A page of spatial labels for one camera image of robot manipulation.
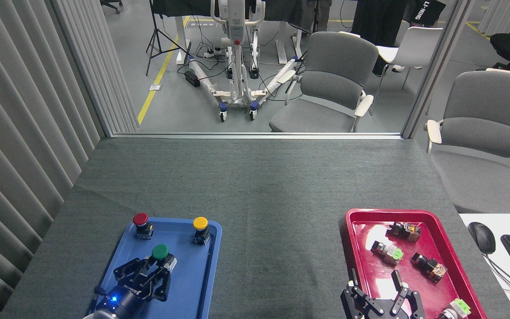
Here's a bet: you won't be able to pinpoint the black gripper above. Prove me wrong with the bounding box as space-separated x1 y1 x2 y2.
96 257 177 319
341 268 426 319

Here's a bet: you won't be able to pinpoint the green push button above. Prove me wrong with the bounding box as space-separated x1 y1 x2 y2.
151 244 178 272

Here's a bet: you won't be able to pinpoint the red push button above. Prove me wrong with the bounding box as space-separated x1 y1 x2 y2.
132 213 154 240

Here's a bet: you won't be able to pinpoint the yellow push button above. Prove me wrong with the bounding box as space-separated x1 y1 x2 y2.
193 216 211 246

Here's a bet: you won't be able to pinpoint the red plastic tray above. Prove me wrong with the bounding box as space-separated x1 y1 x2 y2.
345 209 488 319

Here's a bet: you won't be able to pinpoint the blue plastic tray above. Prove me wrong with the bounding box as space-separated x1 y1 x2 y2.
86 217 223 319

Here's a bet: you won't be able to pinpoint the black computer mouse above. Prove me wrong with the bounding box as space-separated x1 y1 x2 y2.
467 222 496 255

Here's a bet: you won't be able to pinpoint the white desk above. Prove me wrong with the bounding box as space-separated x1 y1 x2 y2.
459 214 510 319

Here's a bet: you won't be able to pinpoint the grey armchair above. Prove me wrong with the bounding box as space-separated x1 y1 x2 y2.
424 70 510 214
269 31 379 132

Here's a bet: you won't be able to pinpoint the white stand on wheels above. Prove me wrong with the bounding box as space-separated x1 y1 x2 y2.
188 0 301 122

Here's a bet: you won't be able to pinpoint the black tripod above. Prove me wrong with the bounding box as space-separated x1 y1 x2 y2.
146 0 192 77

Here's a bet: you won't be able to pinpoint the white chair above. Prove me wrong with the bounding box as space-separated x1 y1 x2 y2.
339 27 444 117

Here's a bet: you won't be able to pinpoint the person in black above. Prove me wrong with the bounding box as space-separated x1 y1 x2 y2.
352 0 408 77

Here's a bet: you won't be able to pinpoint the person with printed shorts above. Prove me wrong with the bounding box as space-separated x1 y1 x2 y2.
392 0 447 73

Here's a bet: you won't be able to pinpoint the person's legs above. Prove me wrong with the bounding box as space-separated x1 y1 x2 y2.
304 0 333 33

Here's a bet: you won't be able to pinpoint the silver switch with green block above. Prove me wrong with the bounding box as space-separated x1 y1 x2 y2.
371 241 404 265
440 299 472 319

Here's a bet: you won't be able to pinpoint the black switch with orange block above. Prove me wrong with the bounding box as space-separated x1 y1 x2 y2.
411 252 448 283
386 221 422 242

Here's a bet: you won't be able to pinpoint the silver post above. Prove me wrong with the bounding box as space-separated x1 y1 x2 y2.
401 0 475 139

